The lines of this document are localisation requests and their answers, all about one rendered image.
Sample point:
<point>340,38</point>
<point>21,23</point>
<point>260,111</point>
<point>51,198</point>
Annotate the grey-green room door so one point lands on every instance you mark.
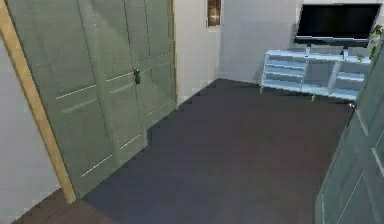
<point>100,83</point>

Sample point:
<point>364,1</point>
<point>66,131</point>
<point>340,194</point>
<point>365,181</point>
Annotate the white television shelf unit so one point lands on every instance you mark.
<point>310,71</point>

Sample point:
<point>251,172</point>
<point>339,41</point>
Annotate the black television set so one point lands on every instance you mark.
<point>336,23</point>

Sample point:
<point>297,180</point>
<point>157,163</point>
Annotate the grey-green panelled door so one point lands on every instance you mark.
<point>360,160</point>

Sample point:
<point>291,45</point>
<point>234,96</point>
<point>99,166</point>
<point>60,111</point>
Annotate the green house plant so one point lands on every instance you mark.
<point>375,40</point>

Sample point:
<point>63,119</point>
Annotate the framed wall picture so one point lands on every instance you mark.
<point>214,12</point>

